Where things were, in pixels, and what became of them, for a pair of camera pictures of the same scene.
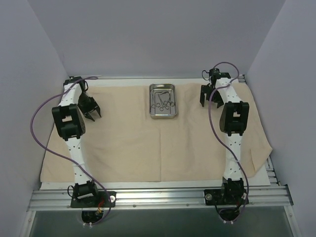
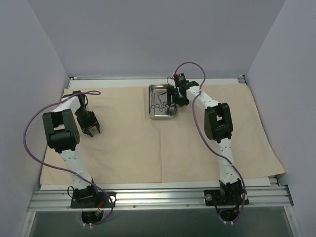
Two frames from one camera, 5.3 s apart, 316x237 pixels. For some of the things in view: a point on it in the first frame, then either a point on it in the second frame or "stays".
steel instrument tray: [162, 99] stays
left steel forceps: [154, 103] stays
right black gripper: [211, 92] to [174, 95]
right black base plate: [225, 197] stays
